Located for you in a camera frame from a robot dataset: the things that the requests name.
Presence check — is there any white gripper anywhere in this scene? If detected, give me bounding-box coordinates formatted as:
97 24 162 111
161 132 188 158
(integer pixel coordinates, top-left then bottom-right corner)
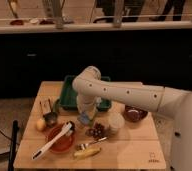
76 95 102 119

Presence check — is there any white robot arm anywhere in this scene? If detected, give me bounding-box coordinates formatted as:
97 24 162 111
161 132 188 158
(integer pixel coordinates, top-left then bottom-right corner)
72 66 192 171

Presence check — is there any metal measuring cup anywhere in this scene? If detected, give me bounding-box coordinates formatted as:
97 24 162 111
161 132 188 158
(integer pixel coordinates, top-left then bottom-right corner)
43 99 57 127

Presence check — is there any green plastic tray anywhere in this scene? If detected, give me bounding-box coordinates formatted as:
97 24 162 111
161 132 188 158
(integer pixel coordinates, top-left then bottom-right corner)
59 75 112 112

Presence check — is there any white spatula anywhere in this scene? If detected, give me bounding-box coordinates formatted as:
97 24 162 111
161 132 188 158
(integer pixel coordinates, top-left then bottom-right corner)
32 123 72 160

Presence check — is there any red grapes bunch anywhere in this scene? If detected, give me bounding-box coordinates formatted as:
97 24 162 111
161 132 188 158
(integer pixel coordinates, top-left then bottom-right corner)
85 123 106 139

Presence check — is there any metal fork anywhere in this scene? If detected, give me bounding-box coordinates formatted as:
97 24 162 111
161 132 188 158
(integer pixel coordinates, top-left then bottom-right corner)
76 137 107 150

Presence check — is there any orange plate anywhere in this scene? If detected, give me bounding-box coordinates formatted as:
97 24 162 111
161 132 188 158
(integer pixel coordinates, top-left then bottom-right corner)
46 124 75 154

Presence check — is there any dark red bowl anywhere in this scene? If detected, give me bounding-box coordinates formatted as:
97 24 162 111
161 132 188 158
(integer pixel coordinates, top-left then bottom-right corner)
124 106 148 123

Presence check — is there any yellow banana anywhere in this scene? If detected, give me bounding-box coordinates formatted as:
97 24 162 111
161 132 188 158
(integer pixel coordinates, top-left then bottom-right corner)
74 147 101 158

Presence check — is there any black stand post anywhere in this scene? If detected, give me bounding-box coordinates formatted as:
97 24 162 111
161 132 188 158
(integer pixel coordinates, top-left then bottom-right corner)
8 120 19 171

